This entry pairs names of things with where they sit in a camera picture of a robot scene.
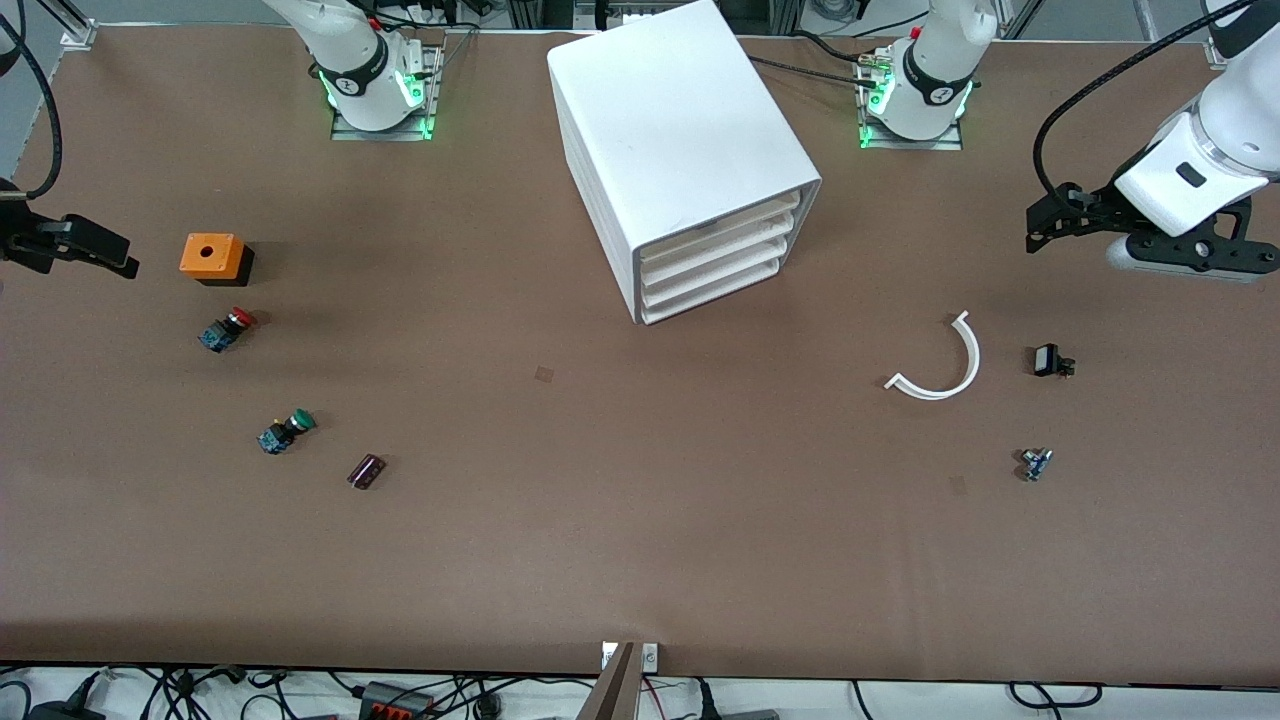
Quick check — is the white plastic drawer cabinet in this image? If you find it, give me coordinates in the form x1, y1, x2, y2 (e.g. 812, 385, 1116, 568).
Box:
547, 0, 823, 326

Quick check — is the green push button switch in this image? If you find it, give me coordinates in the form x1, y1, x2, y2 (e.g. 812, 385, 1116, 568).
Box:
257, 408, 318, 456

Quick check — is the orange box with hole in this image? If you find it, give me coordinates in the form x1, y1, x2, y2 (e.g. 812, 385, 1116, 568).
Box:
179, 233, 255, 288

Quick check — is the red push button switch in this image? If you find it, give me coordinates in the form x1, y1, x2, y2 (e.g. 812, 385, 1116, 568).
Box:
197, 308, 258, 353

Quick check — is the black braided cable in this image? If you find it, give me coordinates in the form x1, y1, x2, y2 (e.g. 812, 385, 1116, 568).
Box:
750, 55, 883, 89

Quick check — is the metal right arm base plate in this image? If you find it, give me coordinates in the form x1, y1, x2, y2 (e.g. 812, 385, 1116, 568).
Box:
330, 45, 443, 142

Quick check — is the white curved plastic strip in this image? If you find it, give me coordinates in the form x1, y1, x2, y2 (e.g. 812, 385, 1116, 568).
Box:
885, 310, 982, 401

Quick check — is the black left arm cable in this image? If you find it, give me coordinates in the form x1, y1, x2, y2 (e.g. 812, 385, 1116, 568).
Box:
1033, 0, 1259, 203

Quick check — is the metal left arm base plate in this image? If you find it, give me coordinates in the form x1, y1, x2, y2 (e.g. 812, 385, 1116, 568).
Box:
858, 50, 964, 152

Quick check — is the white plastic drawer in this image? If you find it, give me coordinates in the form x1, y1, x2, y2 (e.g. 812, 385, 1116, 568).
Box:
642, 258, 781, 326
640, 236, 791, 308
638, 193, 801, 267
640, 212, 797, 289

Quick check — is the black orange power device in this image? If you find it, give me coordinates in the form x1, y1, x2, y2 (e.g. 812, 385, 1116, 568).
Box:
360, 682, 437, 720

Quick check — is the brown wooden post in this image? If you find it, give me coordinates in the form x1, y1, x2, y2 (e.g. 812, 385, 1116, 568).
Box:
578, 642, 641, 720

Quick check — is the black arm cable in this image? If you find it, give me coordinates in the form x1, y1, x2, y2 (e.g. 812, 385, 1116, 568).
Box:
0, 15, 63, 201
1033, 0, 1259, 203

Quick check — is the black looped cable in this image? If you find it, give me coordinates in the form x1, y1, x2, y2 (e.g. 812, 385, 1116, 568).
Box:
1008, 682, 1103, 710

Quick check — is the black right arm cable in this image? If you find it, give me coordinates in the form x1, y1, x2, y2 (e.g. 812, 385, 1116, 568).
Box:
0, 15, 63, 201

